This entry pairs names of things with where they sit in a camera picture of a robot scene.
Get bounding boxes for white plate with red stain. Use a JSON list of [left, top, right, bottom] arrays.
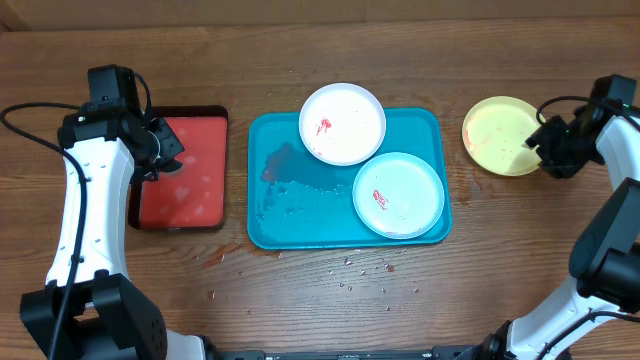
[[298, 83, 386, 166]]

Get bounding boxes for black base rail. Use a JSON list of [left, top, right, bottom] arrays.
[[219, 345, 483, 360]]

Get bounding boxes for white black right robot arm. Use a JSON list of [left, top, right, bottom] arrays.
[[459, 98, 639, 359]]

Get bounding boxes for dark green sponge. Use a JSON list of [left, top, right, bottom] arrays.
[[156, 159, 183, 173]]

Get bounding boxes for teal plastic tray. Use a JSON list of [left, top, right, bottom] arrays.
[[247, 108, 453, 250]]

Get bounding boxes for red tray with dark rim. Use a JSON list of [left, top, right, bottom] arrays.
[[127, 105, 229, 230]]

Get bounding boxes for light blue plate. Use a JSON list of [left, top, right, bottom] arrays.
[[352, 152, 445, 240]]

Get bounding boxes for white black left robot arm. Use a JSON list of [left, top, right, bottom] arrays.
[[20, 100, 219, 359]]

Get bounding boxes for yellow-green plate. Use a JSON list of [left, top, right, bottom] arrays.
[[461, 96, 541, 176]]

